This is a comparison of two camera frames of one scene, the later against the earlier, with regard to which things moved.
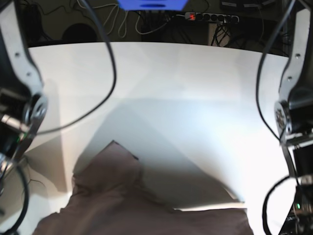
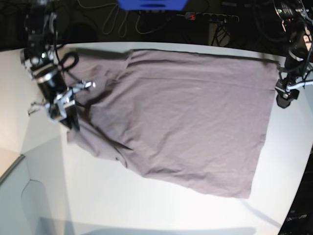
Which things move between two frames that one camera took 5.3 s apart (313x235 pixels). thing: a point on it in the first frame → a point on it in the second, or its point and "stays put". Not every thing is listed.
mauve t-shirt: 109,197 → 194,121
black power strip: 190,16 stays put
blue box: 152,5 stays put
